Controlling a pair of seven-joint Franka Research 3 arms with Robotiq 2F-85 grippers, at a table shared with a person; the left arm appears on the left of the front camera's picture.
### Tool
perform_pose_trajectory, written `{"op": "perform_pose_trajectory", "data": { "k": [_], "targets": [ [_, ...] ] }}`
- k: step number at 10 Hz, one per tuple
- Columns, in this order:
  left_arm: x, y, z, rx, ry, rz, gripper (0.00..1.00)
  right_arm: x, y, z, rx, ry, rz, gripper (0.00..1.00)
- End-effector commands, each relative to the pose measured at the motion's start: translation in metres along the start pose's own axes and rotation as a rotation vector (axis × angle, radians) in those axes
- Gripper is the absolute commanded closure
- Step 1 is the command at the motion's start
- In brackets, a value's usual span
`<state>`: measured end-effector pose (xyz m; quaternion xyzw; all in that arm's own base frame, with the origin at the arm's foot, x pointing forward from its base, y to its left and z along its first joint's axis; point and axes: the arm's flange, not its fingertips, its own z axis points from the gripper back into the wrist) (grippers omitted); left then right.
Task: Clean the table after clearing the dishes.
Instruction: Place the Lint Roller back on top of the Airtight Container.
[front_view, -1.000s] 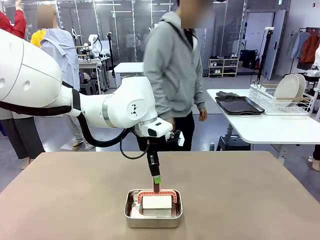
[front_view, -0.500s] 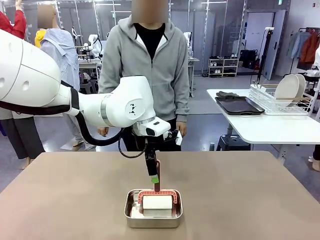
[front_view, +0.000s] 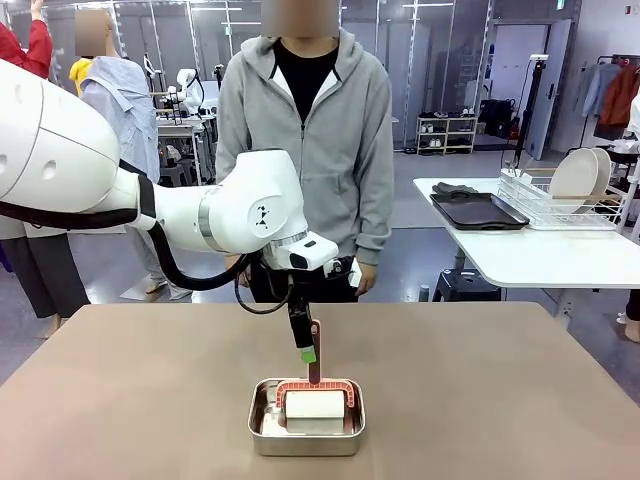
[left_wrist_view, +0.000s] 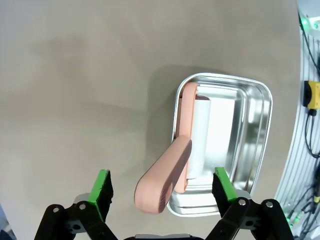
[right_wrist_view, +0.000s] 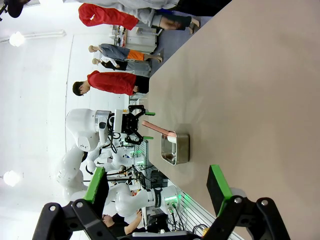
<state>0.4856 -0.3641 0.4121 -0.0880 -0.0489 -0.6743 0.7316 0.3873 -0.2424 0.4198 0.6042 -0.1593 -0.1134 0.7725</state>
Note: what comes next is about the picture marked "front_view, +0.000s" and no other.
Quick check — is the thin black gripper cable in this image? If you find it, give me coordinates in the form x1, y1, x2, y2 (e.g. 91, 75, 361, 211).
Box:
234, 254, 296, 315

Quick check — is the person's right hand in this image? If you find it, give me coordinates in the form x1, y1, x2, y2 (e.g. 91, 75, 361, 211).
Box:
225, 253, 251, 289

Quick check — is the left arm black cable sleeve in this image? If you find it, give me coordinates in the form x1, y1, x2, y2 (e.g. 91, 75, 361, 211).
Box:
0, 174, 251, 292

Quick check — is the light blue hanging shirt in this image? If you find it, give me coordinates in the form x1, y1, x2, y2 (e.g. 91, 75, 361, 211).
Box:
574, 62, 621, 120

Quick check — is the black plastic stool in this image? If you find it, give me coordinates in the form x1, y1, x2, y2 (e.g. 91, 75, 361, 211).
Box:
432, 268, 502, 304

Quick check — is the person's left hand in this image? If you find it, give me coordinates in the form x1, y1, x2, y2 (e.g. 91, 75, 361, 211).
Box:
357, 249, 377, 296

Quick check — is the person's left forearm grey sleeve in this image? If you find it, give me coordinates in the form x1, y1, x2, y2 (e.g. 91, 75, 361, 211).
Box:
355, 164, 395, 254

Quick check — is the black folded cloth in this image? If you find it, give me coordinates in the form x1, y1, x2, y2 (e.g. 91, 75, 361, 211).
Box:
432, 182, 476, 197

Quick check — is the person in grey hoodie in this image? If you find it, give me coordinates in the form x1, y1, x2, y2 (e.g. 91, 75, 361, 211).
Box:
215, 27, 396, 305

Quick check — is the rectangular steel container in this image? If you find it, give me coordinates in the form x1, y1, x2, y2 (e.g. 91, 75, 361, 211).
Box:
248, 377, 367, 458

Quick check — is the dark brown serving tray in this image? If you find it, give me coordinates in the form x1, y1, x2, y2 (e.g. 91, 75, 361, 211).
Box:
429, 192, 531, 231

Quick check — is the black clothes rack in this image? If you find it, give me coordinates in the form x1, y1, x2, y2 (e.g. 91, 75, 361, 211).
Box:
574, 54, 640, 149

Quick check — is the black bags pile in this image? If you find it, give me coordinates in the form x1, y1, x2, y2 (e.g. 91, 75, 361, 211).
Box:
479, 98, 521, 139

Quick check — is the white side table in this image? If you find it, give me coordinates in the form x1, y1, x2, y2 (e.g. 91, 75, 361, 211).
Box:
412, 177, 640, 304

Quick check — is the bystander in blue striped shirt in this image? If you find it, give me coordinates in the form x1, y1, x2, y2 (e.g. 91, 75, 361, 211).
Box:
69, 9, 194, 304

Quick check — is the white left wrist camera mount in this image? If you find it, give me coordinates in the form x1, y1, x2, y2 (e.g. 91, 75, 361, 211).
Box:
288, 232, 362, 290

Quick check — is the orange hanging jacket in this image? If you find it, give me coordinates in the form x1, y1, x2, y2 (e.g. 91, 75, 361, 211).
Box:
599, 64, 640, 127

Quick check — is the grey step stool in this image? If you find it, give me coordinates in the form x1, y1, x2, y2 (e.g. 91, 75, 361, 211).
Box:
159, 159, 199, 189

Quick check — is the black tripod stand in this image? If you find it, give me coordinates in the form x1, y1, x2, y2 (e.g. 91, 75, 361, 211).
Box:
502, 53, 549, 169

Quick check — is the white wire dish rack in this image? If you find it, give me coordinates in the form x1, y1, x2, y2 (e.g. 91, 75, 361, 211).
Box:
498, 167, 629, 231

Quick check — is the white background desk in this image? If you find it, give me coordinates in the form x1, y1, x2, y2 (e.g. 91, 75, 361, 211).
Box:
155, 114, 217, 186

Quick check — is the wooden shoe rack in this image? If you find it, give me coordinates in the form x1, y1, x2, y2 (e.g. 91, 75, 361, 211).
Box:
416, 114, 479, 155

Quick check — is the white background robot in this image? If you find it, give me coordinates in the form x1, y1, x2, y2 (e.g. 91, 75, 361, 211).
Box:
167, 67, 219, 119

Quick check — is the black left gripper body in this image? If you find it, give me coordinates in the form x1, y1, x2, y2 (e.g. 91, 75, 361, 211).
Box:
287, 279, 315, 351

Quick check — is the bystander in red jacket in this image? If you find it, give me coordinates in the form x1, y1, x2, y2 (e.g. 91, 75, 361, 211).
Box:
0, 0, 91, 341

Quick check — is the bystander bare leg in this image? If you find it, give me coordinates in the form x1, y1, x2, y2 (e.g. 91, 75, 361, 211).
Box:
617, 289, 640, 344

